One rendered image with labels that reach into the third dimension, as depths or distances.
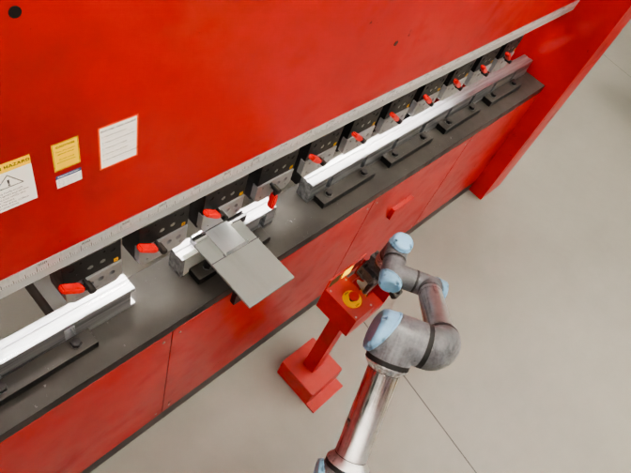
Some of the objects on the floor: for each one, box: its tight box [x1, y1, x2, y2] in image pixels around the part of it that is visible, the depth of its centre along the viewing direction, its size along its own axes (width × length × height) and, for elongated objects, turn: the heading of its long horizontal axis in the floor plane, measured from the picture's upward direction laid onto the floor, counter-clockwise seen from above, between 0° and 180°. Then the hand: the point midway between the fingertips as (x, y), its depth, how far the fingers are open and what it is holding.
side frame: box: [434, 0, 631, 200], centre depth 296 cm, size 25×85×230 cm, turn 33°
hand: (366, 293), depth 207 cm, fingers closed
